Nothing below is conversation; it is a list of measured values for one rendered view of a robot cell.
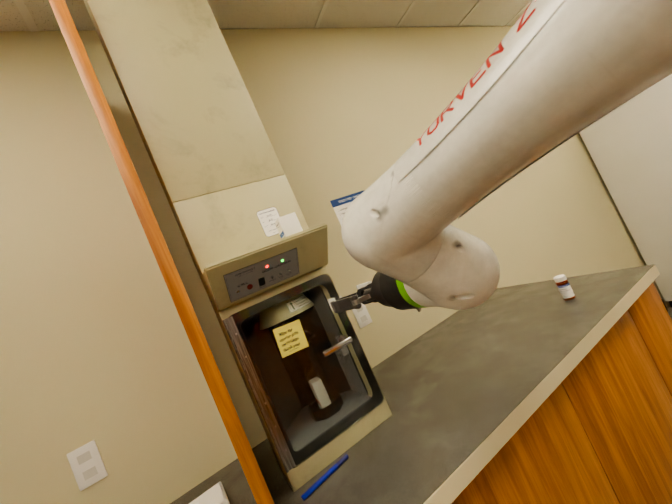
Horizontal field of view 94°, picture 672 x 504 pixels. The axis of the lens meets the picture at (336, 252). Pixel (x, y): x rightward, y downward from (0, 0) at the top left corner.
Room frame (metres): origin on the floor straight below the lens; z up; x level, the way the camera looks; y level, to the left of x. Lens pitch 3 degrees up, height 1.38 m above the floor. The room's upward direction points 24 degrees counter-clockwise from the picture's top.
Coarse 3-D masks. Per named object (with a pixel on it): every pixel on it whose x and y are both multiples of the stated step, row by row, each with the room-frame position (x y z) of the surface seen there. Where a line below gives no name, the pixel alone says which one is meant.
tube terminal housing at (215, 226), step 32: (224, 192) 0.83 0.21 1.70; (256, 192) 0.87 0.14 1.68; (288, 192) 0.91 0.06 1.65; (192, 224) 0.78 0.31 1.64; (224, 224) 0.82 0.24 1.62; (256, 224) 0.85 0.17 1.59; (192, 256) 0.83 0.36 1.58; (224, 256) 0.80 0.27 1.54; (288, 288) 0.86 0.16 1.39; (384, 416) 0.91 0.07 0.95; (288, 480) 0.79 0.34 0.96
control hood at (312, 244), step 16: (288, 240) 0.76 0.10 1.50; (304, 240) 0.79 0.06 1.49; (320, 240) 0.83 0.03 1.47; (240, 256) 0.71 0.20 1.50; (256, 256) 0.73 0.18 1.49; (272, 256) 0.76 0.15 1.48; (304, 256) 0.82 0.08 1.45; (320, 256) 0.86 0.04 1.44; (208, 272) 0.68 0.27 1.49; (224, 272) 0.70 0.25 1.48; (304, 272) 0.86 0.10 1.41; (208, 288) 0.76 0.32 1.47; (224, 288) 0.72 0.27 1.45; (224, 304) 0.75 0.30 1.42
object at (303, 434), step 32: (320, 288) 0.88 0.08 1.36; (256, 320) 0.79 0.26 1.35; (288, 320) 0.83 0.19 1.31; (320, 320) 0.87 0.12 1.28; (256, 352) 0.78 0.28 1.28; (320, 352) 0.85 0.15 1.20; (352, 352) 0.89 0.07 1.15; (288, 384) 0.80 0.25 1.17; (320, 384) 0.83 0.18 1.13; (352, 384) 0.87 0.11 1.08; (288, 416) 0.79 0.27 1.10; (320, 416) 0.82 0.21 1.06; (352, 416) 0.85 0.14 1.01; (320, 448) 0.80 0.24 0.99
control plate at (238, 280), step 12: (288, 252) 0.78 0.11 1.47; (252, 264) 0.74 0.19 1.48; (264, 264) 0.76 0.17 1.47; (276, 264) 0.78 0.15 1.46; (288, 264) 0.80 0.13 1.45; (228, 276) 0.71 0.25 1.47; (240, 276) 0.73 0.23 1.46; (252, 276) 0.75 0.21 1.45; (264, 276) 0.78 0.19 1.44; (276, 276) 0.80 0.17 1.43; (288, 276) 0.83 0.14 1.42; (228, 288) 0.73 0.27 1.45; (240, 288) 0.75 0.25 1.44; (252, 288) 0.77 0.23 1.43
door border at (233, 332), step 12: (228, 324) 0.77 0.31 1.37; (240, 336) 0.77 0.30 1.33; (240, 348) 0.77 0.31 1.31; (252, 372) 0.77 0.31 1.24; (264, 396) 0.77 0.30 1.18; (264, 408) 0.77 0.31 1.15; (264, 420) 0.76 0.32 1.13; (276, 420) 0.77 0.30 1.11; (276, 432) 0.77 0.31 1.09; (288, 456) 0.77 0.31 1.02; (288, 468) 0.76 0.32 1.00
